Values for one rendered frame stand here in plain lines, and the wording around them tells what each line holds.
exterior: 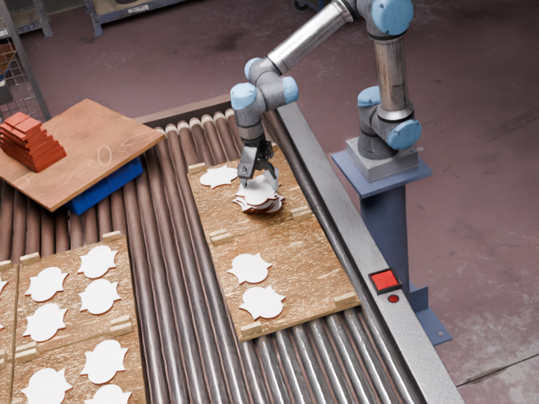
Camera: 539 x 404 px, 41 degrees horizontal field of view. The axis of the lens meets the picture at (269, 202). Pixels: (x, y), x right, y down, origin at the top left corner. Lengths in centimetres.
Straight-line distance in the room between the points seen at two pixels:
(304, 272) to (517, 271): 153
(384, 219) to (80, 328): 115
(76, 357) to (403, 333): 89
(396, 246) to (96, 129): 122
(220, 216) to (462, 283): 138
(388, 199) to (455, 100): 204
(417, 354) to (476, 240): 171
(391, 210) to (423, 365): 88
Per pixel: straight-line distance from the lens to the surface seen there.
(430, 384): 185
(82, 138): 276
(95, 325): 214
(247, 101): 201
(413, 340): 193
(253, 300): 204
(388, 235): 270
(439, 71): 486
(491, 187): 386
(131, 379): 196
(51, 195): 251
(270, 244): 221
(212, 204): 241
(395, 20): 208
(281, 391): 186
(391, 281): 206
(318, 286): 205
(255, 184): 223
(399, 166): 251
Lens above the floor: 241
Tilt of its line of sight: 38 degrees down
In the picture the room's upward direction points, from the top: 11 degrees counter-clockwise
